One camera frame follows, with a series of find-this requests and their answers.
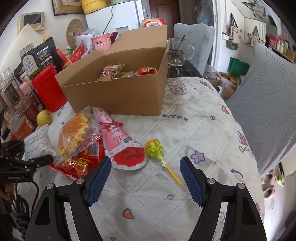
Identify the brown cardboard box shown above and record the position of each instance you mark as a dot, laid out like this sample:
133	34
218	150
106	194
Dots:
129	93

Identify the woven round trivet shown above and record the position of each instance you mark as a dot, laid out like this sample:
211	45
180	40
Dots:
75	28

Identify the wall intercom panel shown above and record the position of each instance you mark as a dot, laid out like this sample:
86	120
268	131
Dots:
36	20

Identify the near grey leaf chair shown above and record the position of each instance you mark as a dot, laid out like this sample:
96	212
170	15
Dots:
264	106

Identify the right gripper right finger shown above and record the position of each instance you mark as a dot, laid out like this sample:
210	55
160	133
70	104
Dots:
242	220

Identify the grey leaf chair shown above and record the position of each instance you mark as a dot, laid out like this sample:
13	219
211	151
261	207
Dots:
264	106
201	37

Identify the yellow pot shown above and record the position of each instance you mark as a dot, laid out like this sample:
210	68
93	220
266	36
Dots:
89	6

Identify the pink cone snack packet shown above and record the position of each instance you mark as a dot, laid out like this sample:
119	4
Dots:
124	151

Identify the black stand-up pouch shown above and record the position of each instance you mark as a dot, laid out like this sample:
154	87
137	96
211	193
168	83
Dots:
47	55

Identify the glass mug with spoon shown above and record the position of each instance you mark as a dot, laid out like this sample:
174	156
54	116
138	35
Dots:
179	51

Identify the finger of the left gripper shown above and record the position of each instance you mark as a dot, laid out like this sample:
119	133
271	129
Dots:
34	164

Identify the red plastic canister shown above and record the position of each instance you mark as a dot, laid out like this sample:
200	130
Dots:
48	89

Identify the quilted cartoon tablecloth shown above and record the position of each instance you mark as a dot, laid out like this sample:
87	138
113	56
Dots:
147	204

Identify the red gold snack packet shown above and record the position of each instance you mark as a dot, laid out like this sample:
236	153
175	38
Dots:
147	71

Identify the white doodle snack packet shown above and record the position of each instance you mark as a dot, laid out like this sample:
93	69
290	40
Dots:
38	144

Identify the yellow lemon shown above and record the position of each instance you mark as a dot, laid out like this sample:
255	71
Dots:
44	118

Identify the white foam board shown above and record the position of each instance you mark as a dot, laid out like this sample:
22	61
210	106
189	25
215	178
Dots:
27	36

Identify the far grey leaf chair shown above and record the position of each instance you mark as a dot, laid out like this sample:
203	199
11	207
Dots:
201	37

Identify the red crinkled snack bag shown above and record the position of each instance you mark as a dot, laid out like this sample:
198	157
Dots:
80	164

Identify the waffle cookie clear bag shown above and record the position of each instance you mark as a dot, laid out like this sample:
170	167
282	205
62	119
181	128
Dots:
79	133

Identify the gold framed picture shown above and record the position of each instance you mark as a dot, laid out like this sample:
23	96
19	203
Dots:
60	9

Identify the white mini fridge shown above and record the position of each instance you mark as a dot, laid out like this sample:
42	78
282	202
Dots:
119	17

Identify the brown label clear jar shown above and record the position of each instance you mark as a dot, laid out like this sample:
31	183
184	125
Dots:
11	93

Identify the dark label clear jar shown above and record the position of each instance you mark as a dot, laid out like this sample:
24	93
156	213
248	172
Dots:
30	60

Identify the pink paper cups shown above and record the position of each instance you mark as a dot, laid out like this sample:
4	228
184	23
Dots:
101	43

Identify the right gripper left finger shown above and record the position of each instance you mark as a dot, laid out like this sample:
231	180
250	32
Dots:
49	217

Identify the green yellow lollipop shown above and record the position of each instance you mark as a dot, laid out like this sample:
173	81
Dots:
154	149

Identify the green red candy packet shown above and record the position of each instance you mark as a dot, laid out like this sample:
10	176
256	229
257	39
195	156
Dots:
112	69

